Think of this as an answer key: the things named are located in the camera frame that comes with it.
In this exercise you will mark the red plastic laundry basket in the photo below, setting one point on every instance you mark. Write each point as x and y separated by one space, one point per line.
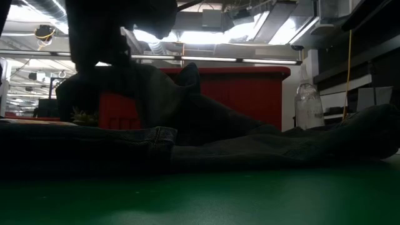
243 93

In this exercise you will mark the small green potted plant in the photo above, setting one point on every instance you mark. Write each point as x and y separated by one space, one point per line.
84 118

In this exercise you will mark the long ceiling light bar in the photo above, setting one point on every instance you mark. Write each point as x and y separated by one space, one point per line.
203 58

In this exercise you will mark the grey flat panel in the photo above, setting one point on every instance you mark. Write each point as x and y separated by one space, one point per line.
375 97

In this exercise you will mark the dark computer monitor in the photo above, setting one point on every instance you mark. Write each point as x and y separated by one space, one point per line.
47 107

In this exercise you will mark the clear plastic spray bottle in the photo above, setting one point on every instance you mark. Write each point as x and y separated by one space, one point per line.
309 106

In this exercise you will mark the dark blue jeans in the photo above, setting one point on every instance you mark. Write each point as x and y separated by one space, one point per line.
218 143

